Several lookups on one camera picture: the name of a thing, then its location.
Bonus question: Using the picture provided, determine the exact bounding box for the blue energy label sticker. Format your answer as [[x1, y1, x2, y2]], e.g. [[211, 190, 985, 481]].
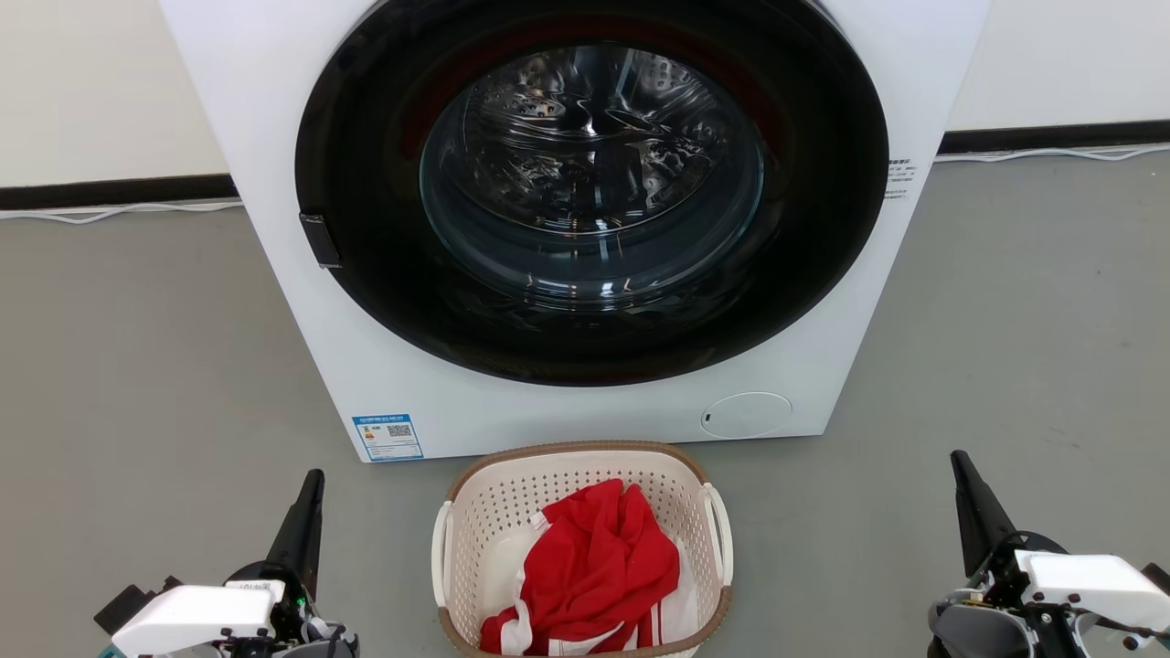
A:
[[352, 414, 425, 462]]

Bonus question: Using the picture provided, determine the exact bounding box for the red garment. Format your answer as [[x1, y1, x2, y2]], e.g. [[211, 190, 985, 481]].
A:
[[479, 479, 682, 655]]

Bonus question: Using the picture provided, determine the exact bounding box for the white floor cable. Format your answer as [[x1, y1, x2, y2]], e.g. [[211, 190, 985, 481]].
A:
[[0, 200, 244, 225], [934, 143, 1170, 164]]

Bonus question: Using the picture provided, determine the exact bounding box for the black wall baseboard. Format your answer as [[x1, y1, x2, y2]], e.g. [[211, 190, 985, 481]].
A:
[[939, 121, 1170, 154], [0, 174, 239, 212]]

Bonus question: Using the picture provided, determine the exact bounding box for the round black glass washer door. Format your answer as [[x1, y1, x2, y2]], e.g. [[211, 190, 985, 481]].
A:
[[294, 0, 890, 387]]

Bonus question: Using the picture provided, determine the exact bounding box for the black door latch handle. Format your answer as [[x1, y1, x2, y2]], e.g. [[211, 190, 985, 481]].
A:
[[299, 213, 343, 270]]

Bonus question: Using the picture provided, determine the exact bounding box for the round white filter cover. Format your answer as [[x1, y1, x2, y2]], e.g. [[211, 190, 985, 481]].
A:
[[701, 392, 793, 440]]

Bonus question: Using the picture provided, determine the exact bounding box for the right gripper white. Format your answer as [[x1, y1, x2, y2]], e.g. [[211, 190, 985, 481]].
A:
[[951, 450, 1170, 658]]

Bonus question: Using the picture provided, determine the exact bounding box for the cream perforated laundry basket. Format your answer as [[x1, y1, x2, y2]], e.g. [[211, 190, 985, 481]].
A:
[[431, 440, 735, 658]]

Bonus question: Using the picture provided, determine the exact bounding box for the white front-load washing machine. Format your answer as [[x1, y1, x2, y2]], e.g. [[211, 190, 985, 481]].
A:
[[157, 0, 993, 463]]

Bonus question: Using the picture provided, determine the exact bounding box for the white garment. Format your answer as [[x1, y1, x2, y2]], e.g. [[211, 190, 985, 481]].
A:
[[484, 525, 701, 657]]

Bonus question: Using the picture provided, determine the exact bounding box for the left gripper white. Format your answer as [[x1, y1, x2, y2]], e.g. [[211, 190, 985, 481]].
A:
[[94, 469, 326, 658]]

